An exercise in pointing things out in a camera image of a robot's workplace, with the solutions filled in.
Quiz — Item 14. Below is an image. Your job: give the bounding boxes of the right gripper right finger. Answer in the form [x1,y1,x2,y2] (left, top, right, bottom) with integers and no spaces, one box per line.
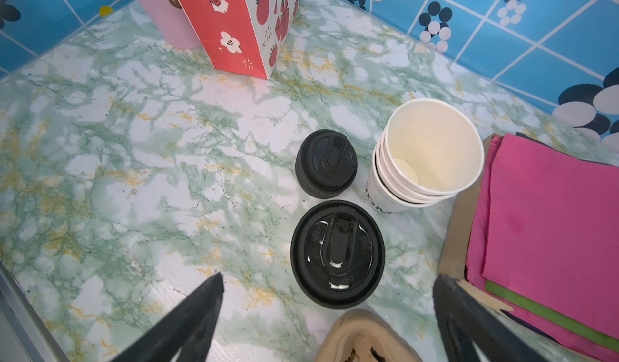
[433,274,545,361]

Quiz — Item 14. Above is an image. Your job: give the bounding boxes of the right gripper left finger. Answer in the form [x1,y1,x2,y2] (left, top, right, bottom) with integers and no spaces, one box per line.
[115,273,224,361]

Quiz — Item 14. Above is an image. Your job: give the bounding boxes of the black cup lid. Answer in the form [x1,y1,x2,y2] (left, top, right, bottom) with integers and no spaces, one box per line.
[290,200,386,310]

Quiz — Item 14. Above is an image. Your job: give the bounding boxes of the cardboard napkin box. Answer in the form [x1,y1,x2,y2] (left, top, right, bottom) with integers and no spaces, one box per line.
[436,134,619,362]

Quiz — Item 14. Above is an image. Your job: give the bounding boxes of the stack of cardboard cup carriers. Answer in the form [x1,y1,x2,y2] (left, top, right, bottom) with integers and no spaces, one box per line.
[314,309,422,362]

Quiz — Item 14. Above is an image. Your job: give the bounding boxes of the pink napkin stack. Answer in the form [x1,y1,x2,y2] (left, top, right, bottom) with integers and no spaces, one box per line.
[465,133,619,362]

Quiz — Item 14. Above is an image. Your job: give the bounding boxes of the stack of white paper cups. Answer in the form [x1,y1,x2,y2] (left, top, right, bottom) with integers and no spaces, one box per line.
[366,98,485,214]

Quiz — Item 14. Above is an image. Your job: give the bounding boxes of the stack of black lids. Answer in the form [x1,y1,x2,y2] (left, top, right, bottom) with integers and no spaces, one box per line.
[295,129,358,199]

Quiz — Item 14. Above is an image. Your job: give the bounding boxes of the red white paper bag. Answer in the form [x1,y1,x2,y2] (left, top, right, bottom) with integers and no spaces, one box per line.
[178,0,299,80]

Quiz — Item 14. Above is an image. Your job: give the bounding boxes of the pink utensil cup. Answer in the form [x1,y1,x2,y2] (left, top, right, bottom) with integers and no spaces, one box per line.
[138,0,201,49]

